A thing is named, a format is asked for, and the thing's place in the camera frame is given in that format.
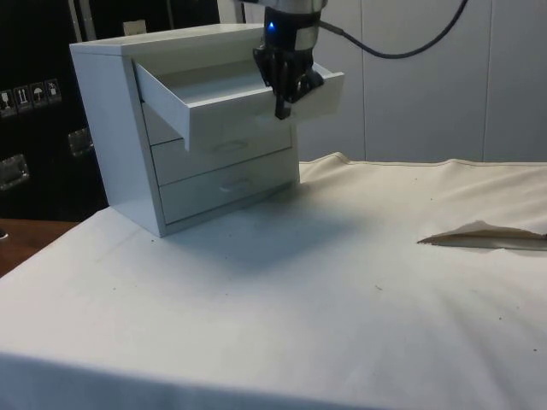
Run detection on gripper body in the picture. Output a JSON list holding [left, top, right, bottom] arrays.
[[260, 6, 321, 54]]

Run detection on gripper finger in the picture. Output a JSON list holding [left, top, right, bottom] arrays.
[[251, 45, 297, 121], [285, 50, 326, 104]]

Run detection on white drawer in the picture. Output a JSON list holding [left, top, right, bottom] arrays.
[[131, 56, 346, 153]]

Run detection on pale grey locker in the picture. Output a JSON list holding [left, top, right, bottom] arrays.
[[361, 0, 489, 163], [485, 0, 547, 164], [218, 0, 364, 163]]

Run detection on white chest of drawers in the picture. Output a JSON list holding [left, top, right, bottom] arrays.
[[69, 23, 301, 238]]

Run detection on black cabinet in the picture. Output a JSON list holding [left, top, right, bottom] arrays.
[[0, 0, 221, 223]]

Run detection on black cable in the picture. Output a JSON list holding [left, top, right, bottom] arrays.
[[319, 0, 470, 60]]

